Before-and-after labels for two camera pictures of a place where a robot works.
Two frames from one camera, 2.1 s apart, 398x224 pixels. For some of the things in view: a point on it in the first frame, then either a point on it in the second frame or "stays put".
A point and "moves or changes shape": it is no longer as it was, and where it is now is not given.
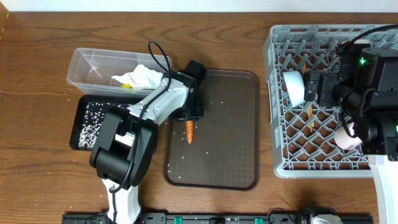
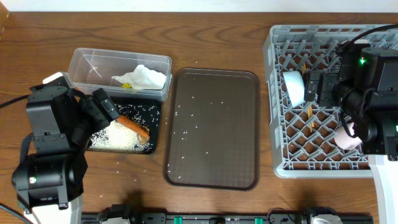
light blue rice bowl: x=295 y=86 stays put
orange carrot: x=189 y=130 moves or changes shape
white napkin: x=142 y=78 stays put
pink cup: x=343 y=140 stays put
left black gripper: x=197 y=114 to x=94 y=106
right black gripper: x=326 y=79 stays put
